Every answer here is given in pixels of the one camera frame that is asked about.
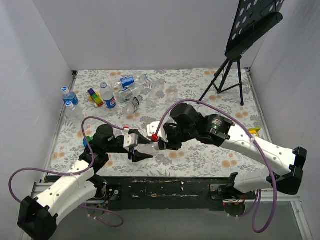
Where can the yellow green toy blocks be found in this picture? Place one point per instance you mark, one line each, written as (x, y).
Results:
(254, 131)

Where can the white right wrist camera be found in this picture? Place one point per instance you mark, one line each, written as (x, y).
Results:
(151, 130)

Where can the blue green toy block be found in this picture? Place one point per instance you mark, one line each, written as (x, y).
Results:
(87, 140)

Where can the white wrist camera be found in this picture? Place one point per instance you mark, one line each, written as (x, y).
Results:
(151, 130)
(131, 140)

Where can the black music stand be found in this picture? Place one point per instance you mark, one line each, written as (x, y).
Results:
(253, 19)

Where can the Pocari Sweat cap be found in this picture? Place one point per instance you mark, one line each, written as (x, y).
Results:
(65, 90)

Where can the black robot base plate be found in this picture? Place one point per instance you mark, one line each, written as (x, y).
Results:
(161, 193)

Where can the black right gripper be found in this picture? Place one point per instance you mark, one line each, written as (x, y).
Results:
(162, 141)

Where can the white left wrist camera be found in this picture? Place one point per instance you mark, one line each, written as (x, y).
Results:
(131, 140)

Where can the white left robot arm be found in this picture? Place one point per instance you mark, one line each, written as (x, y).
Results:
(39, 216)

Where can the small labelled clear bottle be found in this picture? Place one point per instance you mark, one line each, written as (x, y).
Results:
(128, 92)

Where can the Pepsi plastic bottle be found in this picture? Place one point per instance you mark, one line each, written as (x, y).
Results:
(107, 95)
(124, 82)

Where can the tall clear plastic bottle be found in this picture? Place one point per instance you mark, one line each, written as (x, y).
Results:
(157, 89)

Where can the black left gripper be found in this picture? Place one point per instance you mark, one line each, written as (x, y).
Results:
(131, 151)

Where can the clear bottle black label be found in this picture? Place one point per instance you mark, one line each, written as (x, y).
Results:
(132, 106)

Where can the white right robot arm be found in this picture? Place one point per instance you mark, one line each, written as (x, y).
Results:
(283, 170)

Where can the Pocari Sweat plastic bottle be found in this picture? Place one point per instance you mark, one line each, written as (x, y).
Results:
(70, 96)

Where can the colourful toy block car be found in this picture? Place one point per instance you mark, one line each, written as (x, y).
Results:
(95, 98)

